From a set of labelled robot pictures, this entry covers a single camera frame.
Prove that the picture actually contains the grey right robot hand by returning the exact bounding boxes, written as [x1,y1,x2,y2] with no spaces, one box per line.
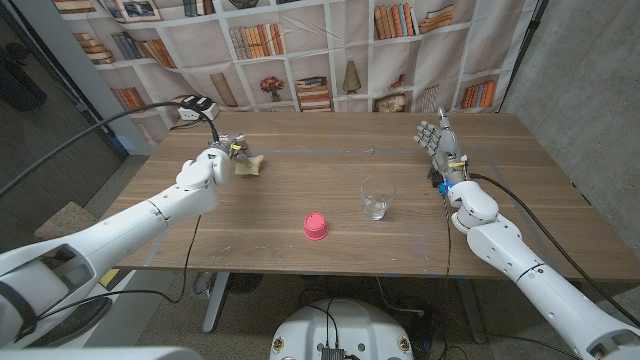
[413,107,469,186]

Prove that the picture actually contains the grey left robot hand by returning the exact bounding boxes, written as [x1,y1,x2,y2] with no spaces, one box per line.
[208,132,254,169]

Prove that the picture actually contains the pale yellow sponge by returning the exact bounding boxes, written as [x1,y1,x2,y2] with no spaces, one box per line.
[233,153,265,178]

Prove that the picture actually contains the clear glass cup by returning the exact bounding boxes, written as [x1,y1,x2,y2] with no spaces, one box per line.
[360,175,397,222]

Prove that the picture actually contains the pink upside-down cup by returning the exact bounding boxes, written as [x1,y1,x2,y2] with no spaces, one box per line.
[303,212,330,242]

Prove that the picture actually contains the white power strip black plugs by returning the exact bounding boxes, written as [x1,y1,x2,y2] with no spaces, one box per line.
[177,94,220,122]

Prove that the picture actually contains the printed bookshelf backdrop cloth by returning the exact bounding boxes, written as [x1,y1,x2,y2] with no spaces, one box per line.
[49,0,540,147]

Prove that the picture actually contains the black backdrop stand pole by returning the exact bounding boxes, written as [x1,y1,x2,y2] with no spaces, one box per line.
[498,0,550,115]

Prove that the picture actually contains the grey metal table leg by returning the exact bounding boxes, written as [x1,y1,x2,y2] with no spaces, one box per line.
[201,272,232,334]
[455,277,488,345]

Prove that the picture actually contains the speckled cork board piece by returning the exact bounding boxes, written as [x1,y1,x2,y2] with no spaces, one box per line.
[33,201,99,246]

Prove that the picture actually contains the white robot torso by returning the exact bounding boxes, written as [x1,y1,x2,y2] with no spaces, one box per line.
[269,298,415,360]

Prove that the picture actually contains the thin braided right arm cable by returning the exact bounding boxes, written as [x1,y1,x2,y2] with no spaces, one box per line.
[442,195,454,306]

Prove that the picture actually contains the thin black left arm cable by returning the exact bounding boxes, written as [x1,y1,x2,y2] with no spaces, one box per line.
[37,214,202,321]

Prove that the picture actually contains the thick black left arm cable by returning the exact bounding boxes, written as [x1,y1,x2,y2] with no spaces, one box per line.
[0,101,221,197]

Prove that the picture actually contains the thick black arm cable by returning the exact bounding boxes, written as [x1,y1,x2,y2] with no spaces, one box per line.
[0,101,221,197]
[468,172,640,329]

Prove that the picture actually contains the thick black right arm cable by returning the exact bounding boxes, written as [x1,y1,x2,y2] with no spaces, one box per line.
[468,172,640,329]

